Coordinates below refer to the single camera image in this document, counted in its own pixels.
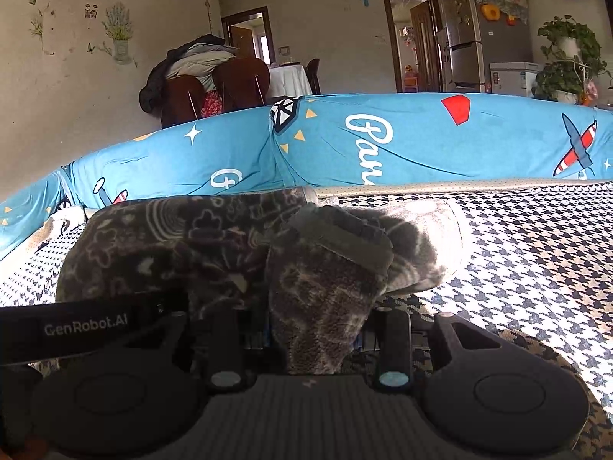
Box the green potted plant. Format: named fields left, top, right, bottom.
left=531, top=15, right=603, bottom=105

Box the brown wooden chair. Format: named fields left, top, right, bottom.
left=160, top=76, right=205, bottom=128
left=211, top=57, right=272, bottom=114

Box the silver refrigerator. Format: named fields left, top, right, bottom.
left=436, top=0, right=533, bottom=95

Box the leafy wall sticker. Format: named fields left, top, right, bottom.
left=28, top=0, right=52, bottom=54

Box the floral refrigerator cover cloth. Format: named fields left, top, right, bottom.
left=471, top=0, right=530, bottom=26

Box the dark wooden chair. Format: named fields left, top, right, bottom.
left=305, top=58, right=322, bottom=96

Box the dining table with white cloth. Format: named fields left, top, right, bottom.
left=267, top=64, right=313, bottom=99

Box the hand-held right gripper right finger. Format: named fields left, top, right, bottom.
left=374, top=307, right=500, bottom=390

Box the lavender pot wall sticker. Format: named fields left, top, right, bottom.
left=101, top=2, right=138, bottom=66

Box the grey patterned fleece jacket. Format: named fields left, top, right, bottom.
left=55, top=188, right=469, bottom=377

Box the pile of coats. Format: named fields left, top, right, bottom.
left=138, top=33, right=238, bottom=118

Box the blue printed sofa cover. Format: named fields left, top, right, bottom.
left=0, top=93, right=613, bottom=260

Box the red floral cloth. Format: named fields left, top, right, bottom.
left=200, top=90, right=224, bottom=118

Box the brown wooden door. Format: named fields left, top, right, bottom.
left=410, top=1, right=434, bottom=92

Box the houndstooth sofa seat cover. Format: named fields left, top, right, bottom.
left=0, top=179, right=613, bottom=460

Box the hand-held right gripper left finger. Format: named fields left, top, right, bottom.
left=122, top=307, right=251, bottom=390

